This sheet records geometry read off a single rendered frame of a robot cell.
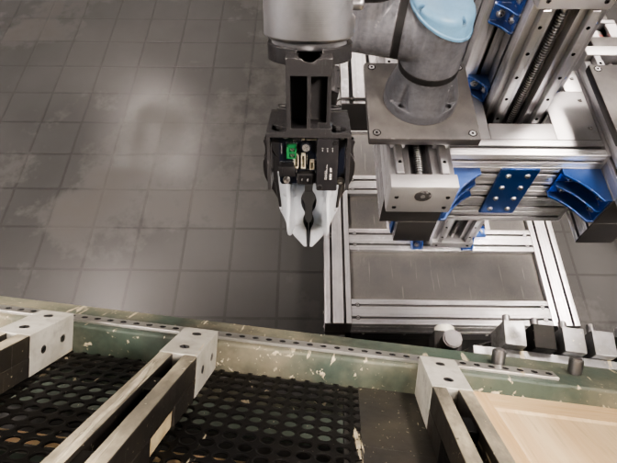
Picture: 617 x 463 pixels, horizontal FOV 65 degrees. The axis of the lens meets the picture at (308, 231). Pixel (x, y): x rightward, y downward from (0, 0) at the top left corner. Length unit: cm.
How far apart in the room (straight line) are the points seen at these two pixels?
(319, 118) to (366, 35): 52
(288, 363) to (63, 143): 194
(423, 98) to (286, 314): 114
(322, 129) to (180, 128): 211
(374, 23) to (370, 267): 103
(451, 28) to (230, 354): 68
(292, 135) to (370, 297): 134
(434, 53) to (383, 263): 99
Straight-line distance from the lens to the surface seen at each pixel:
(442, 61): 95
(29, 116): 283
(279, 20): 41
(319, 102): 42
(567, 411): 97
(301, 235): 52
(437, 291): 176
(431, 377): 82
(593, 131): 129
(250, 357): 91
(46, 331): 93
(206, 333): 89
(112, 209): 229
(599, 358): 123
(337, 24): 40
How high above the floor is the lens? 177
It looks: 59 degrees down
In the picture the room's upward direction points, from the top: straight up
